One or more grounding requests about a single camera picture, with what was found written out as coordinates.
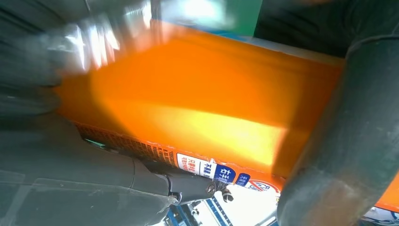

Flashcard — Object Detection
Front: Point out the green table mat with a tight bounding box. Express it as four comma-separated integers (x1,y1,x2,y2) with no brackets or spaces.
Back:
224,0,263,37

